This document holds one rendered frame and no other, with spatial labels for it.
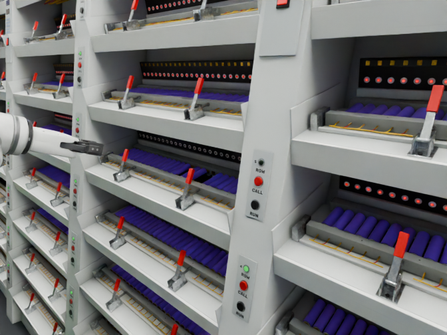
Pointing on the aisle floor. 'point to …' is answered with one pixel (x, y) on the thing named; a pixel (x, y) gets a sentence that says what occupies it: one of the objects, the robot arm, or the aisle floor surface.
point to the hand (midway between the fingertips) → (91, 147)
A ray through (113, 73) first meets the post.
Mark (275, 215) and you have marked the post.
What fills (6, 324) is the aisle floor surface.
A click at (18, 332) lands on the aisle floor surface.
